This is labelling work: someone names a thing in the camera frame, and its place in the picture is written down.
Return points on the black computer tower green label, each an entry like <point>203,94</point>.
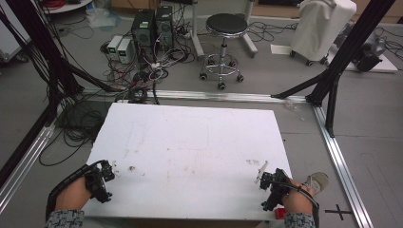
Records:
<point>143,31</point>

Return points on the white bench power supply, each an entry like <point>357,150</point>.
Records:
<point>124,50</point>
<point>114,45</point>

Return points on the black metal frame leg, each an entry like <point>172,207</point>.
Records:
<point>345,53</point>
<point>41,41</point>

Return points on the aluminium floor rail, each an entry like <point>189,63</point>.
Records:
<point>25,161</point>
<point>340,164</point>
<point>221,96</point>

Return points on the white round table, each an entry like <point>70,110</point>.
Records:
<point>68,6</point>

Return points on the person's left hand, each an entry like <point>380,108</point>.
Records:
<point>73,195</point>

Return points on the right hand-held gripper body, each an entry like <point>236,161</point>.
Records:
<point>276,190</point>

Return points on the black round swivel stool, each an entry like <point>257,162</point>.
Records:
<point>226,23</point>

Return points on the black and grey machine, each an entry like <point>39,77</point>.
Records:
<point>369,53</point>

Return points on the white flat floor board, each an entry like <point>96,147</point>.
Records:
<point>385,65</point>

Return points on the white covered cart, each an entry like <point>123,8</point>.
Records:
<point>321,28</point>

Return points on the white power strip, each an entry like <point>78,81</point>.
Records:
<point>156,65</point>

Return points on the person's right hand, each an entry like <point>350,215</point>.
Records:
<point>297,200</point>

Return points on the white paper sheet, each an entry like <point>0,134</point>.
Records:
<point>280,49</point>

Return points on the white stand leg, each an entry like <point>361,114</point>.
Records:
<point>250,41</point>
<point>197,34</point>

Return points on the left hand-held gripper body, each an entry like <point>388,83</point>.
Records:
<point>99,186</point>

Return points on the small red object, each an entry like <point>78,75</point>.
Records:
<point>280,213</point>

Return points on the person's grey shoe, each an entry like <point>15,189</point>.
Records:
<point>318,181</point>

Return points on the clear plastic bag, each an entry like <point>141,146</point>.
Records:
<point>101,17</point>

